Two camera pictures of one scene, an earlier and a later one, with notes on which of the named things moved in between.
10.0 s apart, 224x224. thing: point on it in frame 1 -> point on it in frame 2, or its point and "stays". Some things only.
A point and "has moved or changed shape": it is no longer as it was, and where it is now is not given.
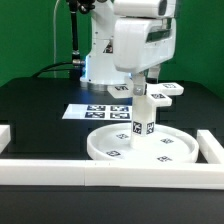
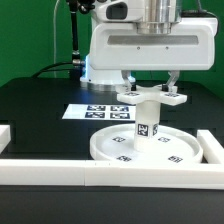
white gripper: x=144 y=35 -> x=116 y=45
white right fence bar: x=209 y=147 stays
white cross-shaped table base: x=157 y=93 has moved or changed shape
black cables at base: x=38 y=73 stays
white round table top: x=172 y=145 stays
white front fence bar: x=131 y=174 stays
